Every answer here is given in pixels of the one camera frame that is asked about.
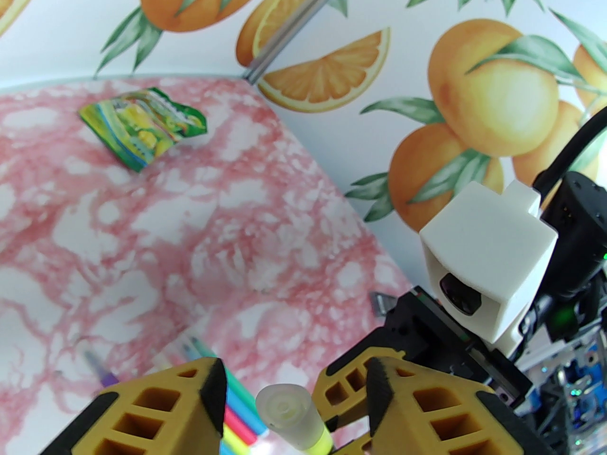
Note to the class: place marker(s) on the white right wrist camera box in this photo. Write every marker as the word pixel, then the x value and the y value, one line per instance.
pixel 483 235

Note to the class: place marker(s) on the lime yellow marker pen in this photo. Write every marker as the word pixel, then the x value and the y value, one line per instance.
pixel 320 441

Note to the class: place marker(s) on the clear pen cap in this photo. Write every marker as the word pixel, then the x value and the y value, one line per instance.
pixel 284 413

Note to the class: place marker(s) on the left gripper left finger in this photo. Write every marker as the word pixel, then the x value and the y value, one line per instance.
pixel 156 410

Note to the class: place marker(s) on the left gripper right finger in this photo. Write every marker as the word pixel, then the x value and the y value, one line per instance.
pixel 441 424

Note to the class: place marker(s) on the green yellow snack packet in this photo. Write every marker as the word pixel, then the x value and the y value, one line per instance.
pixel 142 128

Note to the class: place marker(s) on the blue marker pen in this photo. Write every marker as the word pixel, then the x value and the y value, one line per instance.
pixel 258 432

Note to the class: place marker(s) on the purple marker pen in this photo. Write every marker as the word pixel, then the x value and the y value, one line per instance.
pixel 106 377

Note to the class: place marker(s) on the aluminium frame post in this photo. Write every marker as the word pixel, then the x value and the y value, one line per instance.
pixel 294 26

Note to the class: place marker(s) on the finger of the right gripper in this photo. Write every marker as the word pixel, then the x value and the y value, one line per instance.
pixel 332 377
pixel 353 447

